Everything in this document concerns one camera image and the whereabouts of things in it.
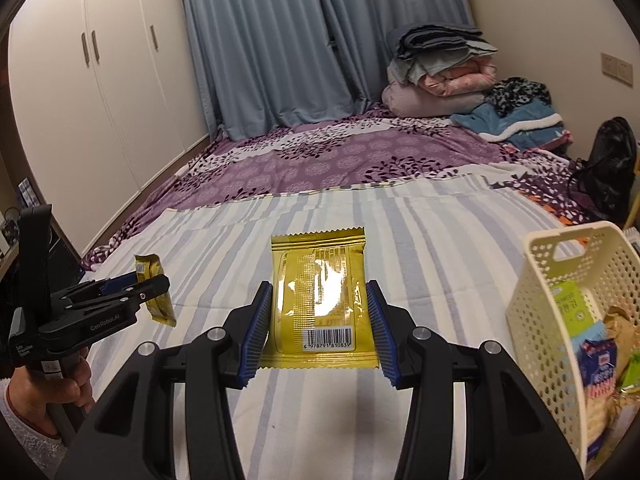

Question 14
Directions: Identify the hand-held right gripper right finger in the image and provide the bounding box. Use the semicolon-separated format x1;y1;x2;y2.
365;280;586;480

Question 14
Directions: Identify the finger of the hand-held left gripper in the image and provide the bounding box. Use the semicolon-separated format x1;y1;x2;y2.
65;274;171;313
52;272;140;306

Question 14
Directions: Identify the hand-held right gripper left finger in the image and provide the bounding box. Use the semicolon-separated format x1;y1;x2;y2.
55;280;274;480

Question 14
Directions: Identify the yellow snack packet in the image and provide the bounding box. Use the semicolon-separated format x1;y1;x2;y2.
133;254;177;327
260;226;379;371

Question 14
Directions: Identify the cream perforated plastic basket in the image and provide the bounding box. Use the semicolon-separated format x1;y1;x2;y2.
505;221;640;476

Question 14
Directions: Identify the dark green snack packet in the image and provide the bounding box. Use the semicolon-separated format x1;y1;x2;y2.
550;280;593;333

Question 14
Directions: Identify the dark blue cracker packet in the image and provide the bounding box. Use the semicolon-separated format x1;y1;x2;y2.
570;322;621;463

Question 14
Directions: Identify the tan foil snack bag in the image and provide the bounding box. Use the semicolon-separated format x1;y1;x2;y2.
597;307;638;376

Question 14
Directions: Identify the lime green snack bag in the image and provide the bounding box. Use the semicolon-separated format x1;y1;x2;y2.
612;372;640;401

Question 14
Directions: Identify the person's left forearm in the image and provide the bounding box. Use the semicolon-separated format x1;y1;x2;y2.
0;377;66;468

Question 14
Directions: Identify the person's left hand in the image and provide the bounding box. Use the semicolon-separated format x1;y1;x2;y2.
7;347;96;436

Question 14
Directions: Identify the black box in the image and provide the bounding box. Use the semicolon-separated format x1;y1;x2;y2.
50;237;85;288

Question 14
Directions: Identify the blue white striped sheet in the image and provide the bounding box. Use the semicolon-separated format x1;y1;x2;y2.
80;174;601;480

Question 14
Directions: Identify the wooden desk shelf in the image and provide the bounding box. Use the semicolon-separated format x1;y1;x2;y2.
0;175;36;266

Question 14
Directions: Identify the purple floral bedsheet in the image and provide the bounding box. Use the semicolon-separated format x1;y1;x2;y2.
82;105;616;271

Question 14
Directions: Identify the white wardrobe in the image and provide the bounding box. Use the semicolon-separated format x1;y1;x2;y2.
7;0;211;211

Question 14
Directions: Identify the blue white fleece blanket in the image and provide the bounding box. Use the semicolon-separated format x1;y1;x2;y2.
449;97;573;151

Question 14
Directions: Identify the pink folded quilt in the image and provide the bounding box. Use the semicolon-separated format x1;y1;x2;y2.
417;60;497;97

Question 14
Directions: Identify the grey-green folded blanket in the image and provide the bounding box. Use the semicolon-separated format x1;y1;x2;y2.
395;42;499;86

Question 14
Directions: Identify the leopard print garment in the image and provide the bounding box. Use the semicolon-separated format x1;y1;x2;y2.
484;76;553;117

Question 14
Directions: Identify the black bag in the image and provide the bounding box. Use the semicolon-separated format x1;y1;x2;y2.
570;116;640;228

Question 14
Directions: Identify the blue-grey curtain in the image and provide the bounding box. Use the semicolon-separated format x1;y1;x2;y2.
177;0;478;142

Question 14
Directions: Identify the dark blue folded blanket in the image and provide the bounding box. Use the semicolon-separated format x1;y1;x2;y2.
392;22;483;61

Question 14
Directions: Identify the beige wall switch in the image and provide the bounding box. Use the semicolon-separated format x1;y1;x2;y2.
600;51;636;86

